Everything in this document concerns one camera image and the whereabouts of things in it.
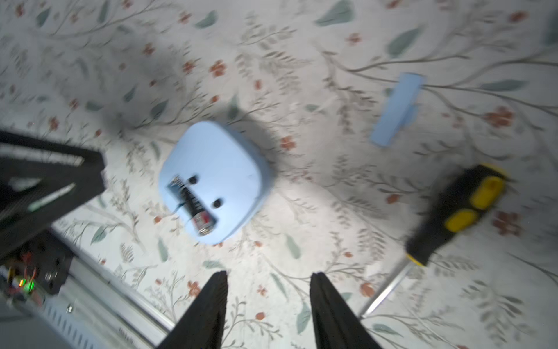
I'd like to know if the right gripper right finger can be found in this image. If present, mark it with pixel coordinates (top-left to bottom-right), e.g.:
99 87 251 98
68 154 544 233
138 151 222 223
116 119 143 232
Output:
310 273 381 349

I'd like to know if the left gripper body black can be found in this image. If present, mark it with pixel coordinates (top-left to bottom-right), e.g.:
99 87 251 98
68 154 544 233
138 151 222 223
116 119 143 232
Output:
1 131 105 257

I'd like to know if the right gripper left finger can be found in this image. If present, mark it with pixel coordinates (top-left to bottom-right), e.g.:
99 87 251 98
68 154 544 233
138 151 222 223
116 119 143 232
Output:
158 270 228 349

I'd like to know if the black red AA battery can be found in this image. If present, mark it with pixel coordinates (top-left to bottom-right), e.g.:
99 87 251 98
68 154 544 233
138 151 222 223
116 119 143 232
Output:
169 176 215 236

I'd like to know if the light blue alarm clock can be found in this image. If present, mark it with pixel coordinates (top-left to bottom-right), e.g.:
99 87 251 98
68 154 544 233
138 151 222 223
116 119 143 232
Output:
158 122 273 245

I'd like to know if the black yellow screwdriver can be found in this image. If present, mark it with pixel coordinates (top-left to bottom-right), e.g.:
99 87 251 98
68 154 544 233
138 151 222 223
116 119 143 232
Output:
357 164 509 319

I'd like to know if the light blue battery cover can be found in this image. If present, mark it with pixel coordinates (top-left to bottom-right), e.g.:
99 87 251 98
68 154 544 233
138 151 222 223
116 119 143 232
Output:
369 73 425 147

